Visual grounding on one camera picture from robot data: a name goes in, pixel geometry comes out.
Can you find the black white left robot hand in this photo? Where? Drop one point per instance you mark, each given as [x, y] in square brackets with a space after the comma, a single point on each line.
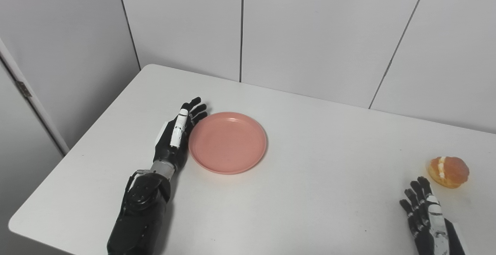
[172, 146]

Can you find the metal door hinge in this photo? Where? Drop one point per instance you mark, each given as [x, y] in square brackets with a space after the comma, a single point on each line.
[23, 89]

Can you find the cream puff pastry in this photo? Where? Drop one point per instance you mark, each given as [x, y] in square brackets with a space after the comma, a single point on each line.
[451, 171]

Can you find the white door frame strip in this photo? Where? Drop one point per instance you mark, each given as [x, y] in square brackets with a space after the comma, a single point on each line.
[38, 109]

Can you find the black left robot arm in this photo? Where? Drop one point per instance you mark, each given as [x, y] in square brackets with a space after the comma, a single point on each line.
[139, 216]

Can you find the pink round plate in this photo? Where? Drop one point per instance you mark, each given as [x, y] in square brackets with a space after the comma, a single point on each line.
[228, 143]

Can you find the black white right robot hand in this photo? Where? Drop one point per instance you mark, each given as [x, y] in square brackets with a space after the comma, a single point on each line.
[434, 231]

